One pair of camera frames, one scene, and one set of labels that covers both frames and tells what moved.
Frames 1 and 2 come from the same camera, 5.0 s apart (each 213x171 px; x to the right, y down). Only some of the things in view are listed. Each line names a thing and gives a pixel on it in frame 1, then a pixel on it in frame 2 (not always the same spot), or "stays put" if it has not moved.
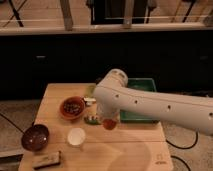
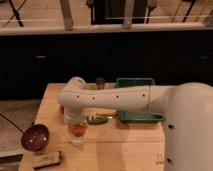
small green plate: (92, 120) stays put
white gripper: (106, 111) -> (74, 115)
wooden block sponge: (51, 159) stays put
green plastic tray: (130, 116) stays put
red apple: (109, 124) -> (78, 130)
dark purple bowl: (35, 138) stays put
